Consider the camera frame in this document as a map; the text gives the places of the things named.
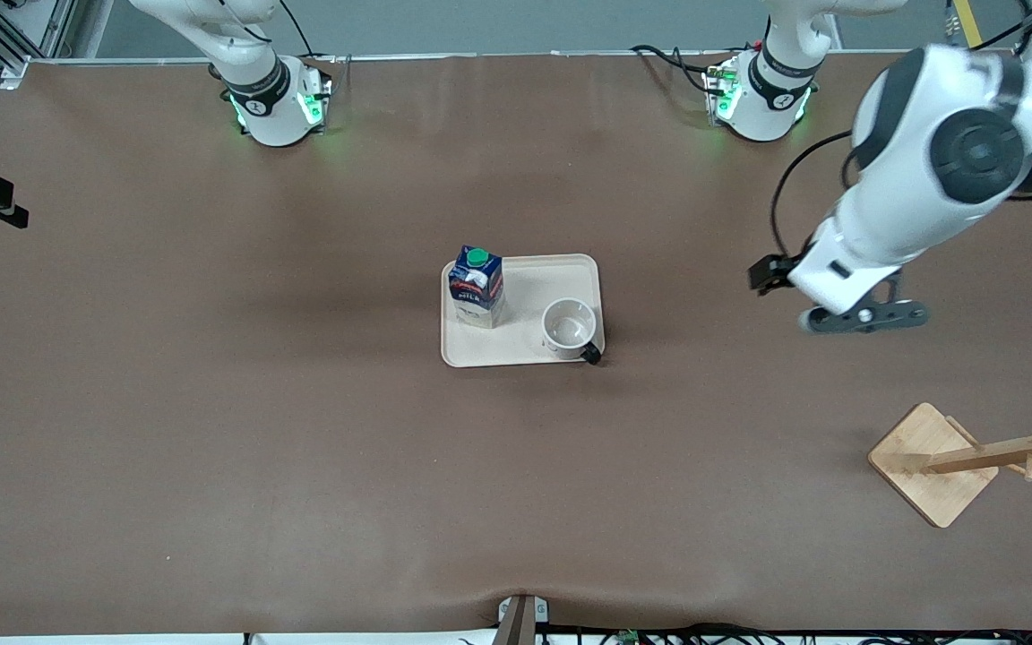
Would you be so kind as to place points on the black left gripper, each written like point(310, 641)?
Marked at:
point(769, 271)

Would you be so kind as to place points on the blue milk carton green cap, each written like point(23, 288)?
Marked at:
point(477, 288)

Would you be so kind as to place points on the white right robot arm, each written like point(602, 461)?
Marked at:
point(256, 85)

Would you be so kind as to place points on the wooden cup rack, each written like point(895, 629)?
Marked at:
point(933, 461)

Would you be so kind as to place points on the beige plastic tray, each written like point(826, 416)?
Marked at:
point(525, 345)

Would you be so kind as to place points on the grey table edge bracket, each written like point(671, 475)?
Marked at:
point(522, 618)

